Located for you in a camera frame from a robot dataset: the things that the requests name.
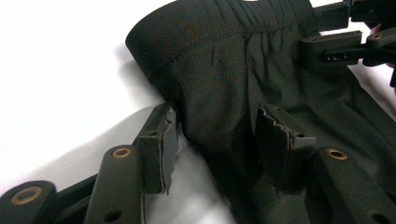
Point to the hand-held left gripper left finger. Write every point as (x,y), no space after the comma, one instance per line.
(155,155)

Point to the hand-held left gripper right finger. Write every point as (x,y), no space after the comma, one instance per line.
(277,146)

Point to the white table cover board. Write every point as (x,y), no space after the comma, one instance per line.
(62,77)

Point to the black shorts with blue print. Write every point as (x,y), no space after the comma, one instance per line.
(218,77)

